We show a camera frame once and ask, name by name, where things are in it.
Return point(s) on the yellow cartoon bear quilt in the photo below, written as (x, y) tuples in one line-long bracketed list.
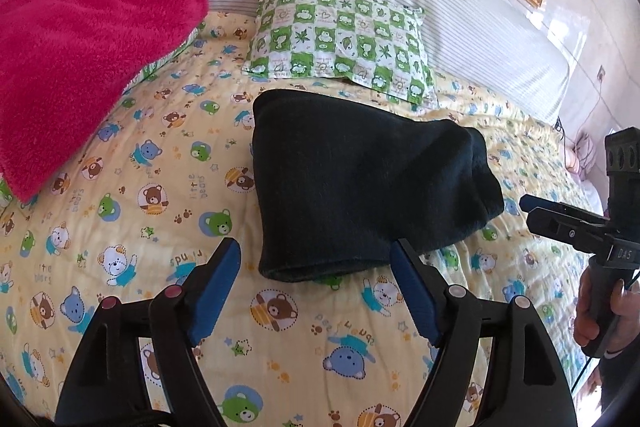
[(171, 174)]

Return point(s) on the wall power socket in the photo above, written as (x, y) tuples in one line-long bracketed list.
[(600, 74)]

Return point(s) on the dark sleeve forearm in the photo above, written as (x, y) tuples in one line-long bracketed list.
[(614, 372)]

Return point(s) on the green striped pillow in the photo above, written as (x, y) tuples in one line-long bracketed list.
[(149, 70)]

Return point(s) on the pink fluffy blanket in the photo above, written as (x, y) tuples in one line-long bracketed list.
[(64, 65)]

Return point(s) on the black pants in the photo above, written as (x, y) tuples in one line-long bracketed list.
[(339, 182)]

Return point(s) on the black camera box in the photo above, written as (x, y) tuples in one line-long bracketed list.
[(622, 169)]

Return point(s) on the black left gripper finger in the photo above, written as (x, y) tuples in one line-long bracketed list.
[(588, 242), (560, 209)]

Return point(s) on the pink bedding pile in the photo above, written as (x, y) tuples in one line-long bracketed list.
[(581, 162)]

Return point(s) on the person's right hand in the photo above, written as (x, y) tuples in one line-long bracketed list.
[(624, 302)]

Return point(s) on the green checkered pillow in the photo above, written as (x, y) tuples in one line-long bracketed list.
[(376, 44)]

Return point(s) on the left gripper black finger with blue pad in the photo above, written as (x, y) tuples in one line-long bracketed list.
[(135, 365), (524, 384)]

